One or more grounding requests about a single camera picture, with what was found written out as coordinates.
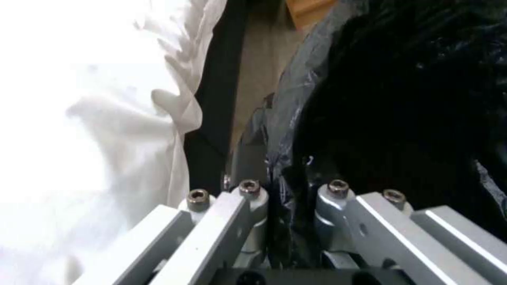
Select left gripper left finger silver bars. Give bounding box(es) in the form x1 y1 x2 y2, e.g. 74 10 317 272
75 179 271 285

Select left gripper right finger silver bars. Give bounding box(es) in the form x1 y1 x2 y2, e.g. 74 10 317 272
314 179 507 285

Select black plastic trash bag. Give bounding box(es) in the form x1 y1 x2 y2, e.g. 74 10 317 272
242 0 507 269

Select white bed sheet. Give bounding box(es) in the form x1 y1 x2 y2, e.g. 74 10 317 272
0 0 231 285

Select wooden furniture piece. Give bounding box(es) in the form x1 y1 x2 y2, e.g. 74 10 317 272
286 0 338 30

